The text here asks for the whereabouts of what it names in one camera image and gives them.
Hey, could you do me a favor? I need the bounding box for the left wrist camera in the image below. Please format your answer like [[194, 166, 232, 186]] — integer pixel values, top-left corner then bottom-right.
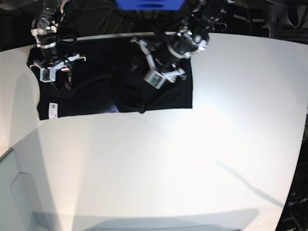
[[144, 70, 165, 89]]

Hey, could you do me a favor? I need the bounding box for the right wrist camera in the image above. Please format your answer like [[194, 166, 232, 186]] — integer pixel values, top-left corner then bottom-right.
[[39, 69, 56, 83]]

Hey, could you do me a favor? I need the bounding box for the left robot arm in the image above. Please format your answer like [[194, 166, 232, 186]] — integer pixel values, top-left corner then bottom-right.
[[131, 0, 234, 89]]

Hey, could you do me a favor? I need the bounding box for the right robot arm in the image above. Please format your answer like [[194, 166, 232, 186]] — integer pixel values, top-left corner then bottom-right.
[[29, 0, 87, 90]]

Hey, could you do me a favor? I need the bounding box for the black power strip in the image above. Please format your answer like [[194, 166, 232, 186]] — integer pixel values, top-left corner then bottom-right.
[[212, 22, 227, 33]]

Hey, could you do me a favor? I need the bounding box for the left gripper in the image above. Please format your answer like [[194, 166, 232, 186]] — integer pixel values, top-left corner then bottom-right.
[[129, 38, 187, 83]]

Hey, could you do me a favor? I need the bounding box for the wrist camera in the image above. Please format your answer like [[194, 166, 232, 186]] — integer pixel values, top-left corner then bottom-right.
[[39, 69, 56, 83], [144, 70, 165, 89]]

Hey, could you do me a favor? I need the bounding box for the black T-shirt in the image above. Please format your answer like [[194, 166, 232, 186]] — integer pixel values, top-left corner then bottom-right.
[[37, 38, 193, 120]]

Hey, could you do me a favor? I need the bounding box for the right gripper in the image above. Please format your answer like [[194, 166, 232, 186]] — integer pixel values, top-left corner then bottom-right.
[[29, 53, 86, 90]]

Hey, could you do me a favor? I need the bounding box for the blue box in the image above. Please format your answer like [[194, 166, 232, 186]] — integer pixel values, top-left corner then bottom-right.
[[116, 0, 185, 11]]

